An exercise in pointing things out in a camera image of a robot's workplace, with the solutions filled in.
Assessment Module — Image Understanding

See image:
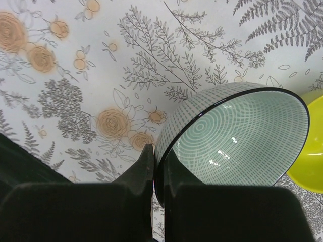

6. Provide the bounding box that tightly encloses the light green striped bowl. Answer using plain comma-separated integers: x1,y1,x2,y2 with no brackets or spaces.
154,82,310,204

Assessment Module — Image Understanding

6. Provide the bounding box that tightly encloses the lime green bowl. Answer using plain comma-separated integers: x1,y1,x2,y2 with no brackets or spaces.
287,89,322,193

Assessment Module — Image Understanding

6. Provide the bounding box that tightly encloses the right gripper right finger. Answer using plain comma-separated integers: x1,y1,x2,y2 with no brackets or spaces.
164,152,314,241

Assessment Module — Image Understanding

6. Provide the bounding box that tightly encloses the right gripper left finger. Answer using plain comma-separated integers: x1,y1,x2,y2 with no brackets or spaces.
1,136,154,241

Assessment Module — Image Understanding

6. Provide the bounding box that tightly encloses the floral table mat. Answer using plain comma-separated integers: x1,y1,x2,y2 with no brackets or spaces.
1,1,322,241

